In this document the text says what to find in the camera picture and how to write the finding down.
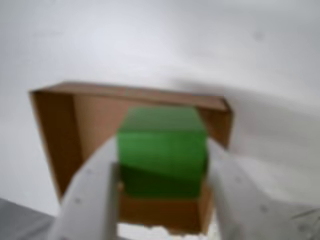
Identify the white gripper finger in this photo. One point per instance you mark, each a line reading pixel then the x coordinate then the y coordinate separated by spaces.
pixel 92 195
pixel 245 200

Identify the green cube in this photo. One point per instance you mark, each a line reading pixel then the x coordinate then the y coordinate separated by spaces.
pixel 162 147

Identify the brown cardboard box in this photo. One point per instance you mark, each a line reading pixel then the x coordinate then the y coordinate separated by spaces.
pixel 62 130

